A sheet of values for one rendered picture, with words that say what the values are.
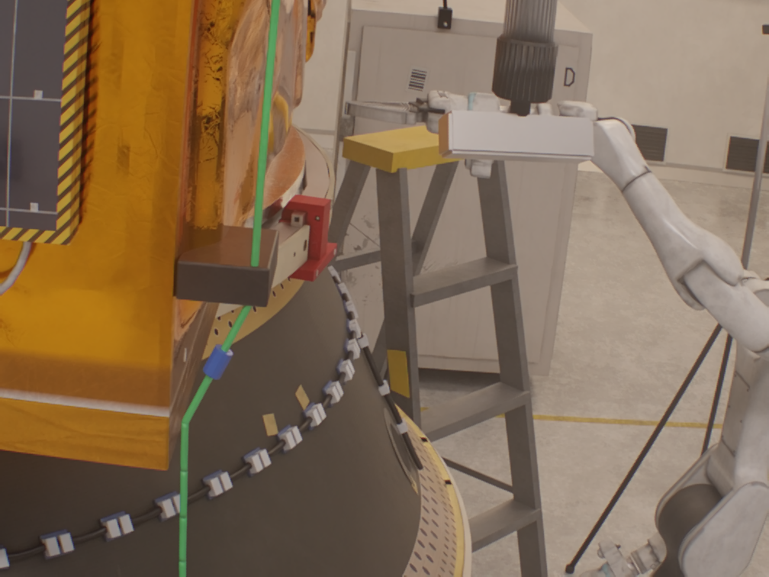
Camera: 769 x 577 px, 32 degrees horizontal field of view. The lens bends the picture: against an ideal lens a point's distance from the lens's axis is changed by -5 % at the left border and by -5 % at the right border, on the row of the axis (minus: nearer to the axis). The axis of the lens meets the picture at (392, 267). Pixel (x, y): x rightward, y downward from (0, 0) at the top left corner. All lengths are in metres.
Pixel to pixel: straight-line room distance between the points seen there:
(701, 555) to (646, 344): 3.88
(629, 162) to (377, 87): 3.13
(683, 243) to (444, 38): 3.16
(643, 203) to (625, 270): 5.32
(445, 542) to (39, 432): 1.14
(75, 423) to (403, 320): 2.06
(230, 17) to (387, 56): 4.25
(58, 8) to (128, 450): 0.35
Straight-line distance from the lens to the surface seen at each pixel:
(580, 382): 5.94
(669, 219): 2.19
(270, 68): 0.98
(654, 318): 6.85
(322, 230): 1.81
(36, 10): 0.94
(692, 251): 2.18
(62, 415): 1.08
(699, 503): 2.72
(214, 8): 1.00
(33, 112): 0.95
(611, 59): 9.48
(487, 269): 3.29
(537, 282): 5.53
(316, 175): 2.04
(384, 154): 3.04
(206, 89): 1.01
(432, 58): 5.27
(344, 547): 1.81
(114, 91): 0.98
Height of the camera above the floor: 2.24
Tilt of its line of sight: 18 degrees down
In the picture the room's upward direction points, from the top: 6 degrees clockwise
